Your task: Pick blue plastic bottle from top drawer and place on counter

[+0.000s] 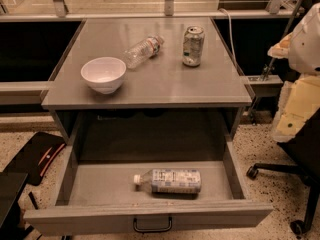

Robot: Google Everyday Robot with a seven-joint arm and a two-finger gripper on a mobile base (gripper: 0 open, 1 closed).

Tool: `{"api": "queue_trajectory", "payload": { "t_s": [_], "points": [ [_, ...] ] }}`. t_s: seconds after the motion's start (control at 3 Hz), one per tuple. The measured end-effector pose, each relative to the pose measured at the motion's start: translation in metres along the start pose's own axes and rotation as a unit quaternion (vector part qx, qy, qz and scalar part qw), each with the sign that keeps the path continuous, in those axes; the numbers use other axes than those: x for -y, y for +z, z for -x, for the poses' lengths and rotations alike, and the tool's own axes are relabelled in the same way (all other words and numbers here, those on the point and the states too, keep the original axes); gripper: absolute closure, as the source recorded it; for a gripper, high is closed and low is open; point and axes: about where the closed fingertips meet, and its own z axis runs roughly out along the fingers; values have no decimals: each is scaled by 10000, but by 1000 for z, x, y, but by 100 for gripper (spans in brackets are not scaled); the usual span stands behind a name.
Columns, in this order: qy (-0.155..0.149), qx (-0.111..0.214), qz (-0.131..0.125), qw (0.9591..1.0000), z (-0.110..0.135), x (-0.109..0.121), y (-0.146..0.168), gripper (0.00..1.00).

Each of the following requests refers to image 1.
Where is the clear plastic water bottle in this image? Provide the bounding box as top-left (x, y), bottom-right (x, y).
top-left (124, 35), bottom-right (164, 69)

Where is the open grey top drawer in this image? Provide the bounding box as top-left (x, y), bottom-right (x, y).
top-left (25, 137), bottom-right (272, 236)

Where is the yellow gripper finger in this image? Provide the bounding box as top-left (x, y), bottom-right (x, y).
top-left (271, 76), bottom-right (320, 142)
top-left (267, 33), bottom-right (292, 59)

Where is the white ceramic bowl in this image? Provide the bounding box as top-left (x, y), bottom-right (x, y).
top-left (81, 57), bottom-right (126, 94)

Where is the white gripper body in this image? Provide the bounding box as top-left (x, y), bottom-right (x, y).
top-left (288, 3), bottom-right (320, 75)

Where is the grey metal rail frame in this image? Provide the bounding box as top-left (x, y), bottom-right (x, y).
top-left (0, 0), bottom-right (305, 21)

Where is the black office chair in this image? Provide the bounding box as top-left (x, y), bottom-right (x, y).
top-left (246, 109), bottom-right (320, 235)

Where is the black drawer handle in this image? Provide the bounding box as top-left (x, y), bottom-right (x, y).
top-left (133, 217), bottom-right (173, 233)

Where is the white cable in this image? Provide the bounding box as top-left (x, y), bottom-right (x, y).
top-left (218, 7), bottom-right (238, 70)

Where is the blue label plastic bottle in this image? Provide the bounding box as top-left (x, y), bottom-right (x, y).
top-left (133, 168), bottom-right (202, 194)

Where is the crushed silver soda can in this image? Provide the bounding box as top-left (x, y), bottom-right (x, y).
top-left (182, 26), bottom-right (205, 67)

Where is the metal rod with clamp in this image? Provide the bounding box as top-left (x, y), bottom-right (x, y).
top-left (260, 0), bottom-right (309, 82)

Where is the black flat panel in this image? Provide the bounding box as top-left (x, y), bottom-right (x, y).
top-left (0, 172), bottom-right (28, 228)

